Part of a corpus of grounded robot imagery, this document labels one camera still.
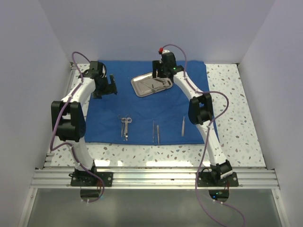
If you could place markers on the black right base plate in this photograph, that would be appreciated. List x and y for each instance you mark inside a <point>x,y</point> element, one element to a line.
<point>206,180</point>

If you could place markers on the aluminium mounting rail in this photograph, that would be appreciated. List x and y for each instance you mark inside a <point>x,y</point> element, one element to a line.
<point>152,175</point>

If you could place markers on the blue surgical drape cloth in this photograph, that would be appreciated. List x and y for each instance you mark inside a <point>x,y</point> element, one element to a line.
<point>166,108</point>

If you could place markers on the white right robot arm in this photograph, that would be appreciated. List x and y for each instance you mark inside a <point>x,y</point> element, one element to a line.
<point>200,110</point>

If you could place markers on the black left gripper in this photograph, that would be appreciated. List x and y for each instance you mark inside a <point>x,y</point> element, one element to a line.
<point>110,88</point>

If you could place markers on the thin steel tweezers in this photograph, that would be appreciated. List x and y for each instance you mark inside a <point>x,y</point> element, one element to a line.
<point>153,131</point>

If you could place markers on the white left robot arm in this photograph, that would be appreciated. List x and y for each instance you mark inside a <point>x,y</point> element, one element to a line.
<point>68,121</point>

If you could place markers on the broad steel tweezers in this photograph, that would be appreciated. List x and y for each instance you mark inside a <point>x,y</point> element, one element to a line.
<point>183,127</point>

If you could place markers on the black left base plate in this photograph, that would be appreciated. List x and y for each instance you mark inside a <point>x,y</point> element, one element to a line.
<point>83,179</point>

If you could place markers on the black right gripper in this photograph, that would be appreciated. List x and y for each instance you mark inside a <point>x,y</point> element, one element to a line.
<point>155,65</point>

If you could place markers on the angled steel tweezers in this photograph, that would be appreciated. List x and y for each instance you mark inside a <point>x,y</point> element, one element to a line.
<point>154,85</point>

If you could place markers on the stainless steel instrument tray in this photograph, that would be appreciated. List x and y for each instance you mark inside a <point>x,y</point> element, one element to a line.
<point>139,90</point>

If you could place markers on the steel surgical scissors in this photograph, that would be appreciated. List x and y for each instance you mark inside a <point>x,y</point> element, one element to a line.
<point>125,122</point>

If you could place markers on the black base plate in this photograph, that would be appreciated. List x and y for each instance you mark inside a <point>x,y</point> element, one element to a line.
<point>206,180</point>
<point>83,179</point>

